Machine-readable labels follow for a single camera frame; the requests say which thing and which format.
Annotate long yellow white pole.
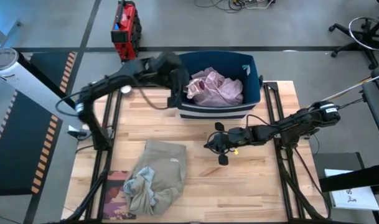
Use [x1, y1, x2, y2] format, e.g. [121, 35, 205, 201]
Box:
[331, 70, 379, 98]

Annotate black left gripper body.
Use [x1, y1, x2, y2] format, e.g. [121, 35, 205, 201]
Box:
[147, 63, 190, 86]

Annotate black floor mat orange stripes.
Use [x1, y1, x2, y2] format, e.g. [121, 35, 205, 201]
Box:
[0, 51, 78, 197]

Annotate black aluminium table frame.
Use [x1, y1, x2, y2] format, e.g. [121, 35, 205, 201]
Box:
[61, 81, 174, 223]
[262, 81, 330, 223]

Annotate white paper sheet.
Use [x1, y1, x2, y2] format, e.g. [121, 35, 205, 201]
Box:
[324, 169, 379, 212]

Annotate blue fabric bin white stripe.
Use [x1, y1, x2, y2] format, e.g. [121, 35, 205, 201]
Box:
[173, 50, 261, 121]

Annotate khaki pants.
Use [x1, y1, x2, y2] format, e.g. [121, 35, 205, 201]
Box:
[126, 139, 187, 216]

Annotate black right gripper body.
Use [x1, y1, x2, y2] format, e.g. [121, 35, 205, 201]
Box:
[204, 126, 255, 156]

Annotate floor cable bundle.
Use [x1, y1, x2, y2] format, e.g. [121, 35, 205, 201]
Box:
[194, 0, 276, 14]

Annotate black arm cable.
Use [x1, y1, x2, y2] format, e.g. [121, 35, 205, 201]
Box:
[54, 91, 84, 118]

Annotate red jobsite radio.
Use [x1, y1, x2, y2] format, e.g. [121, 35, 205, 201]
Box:
[110, 0, 143, 62]

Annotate white tower fan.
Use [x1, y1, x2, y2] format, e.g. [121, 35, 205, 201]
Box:
[0, 47, 81, 125]

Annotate black rig beam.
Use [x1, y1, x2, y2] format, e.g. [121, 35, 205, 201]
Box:
[319, 162, 379, 193]

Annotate lavender shirt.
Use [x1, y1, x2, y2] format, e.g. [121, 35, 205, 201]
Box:
[185, 67, 245, 108]

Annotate maroon patterned cloth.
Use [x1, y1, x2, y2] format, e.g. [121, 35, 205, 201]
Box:
[102, 170, 137, 220]

